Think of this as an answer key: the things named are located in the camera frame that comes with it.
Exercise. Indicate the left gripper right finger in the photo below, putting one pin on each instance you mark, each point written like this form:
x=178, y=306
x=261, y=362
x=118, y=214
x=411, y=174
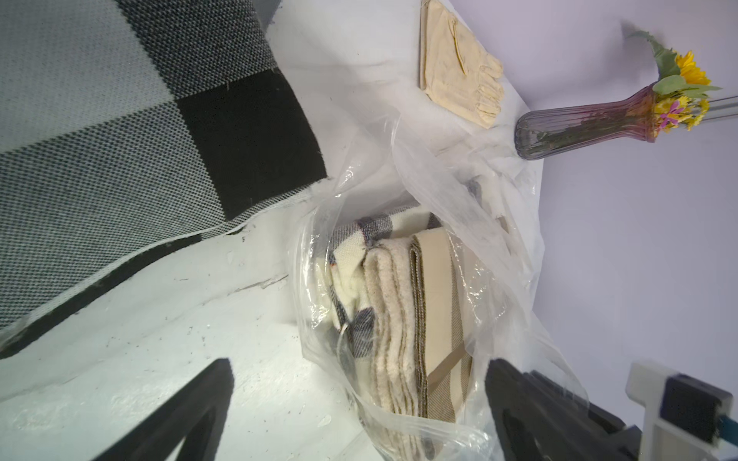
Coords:
x=537, y=419

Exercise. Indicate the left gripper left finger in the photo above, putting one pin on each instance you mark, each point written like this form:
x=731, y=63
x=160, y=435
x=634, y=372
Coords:
x=189, y=424

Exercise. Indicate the clear plastic vacuum bag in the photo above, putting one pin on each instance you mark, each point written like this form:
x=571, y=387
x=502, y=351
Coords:
x=392, y=146

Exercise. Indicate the black white checked scarf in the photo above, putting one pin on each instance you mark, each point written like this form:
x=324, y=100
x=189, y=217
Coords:
x=130, y=130

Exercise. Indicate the beige brown striped scarf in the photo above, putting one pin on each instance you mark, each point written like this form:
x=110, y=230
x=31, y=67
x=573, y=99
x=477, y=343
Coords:
x=442, y=364

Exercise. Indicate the cream knitted scarf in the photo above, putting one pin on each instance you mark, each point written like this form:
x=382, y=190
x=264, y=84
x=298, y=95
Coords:
x=369, y=283

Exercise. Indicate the purple glass vase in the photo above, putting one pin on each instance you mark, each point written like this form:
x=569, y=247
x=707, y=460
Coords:
x=546, y=133

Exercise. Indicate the beige leather gloves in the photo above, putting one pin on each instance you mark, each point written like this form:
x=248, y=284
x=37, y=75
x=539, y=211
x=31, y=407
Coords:
x=456, y=72

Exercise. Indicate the yellow flower bouquet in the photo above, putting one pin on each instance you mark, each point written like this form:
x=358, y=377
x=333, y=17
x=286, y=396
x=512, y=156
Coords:
x=681, y=92

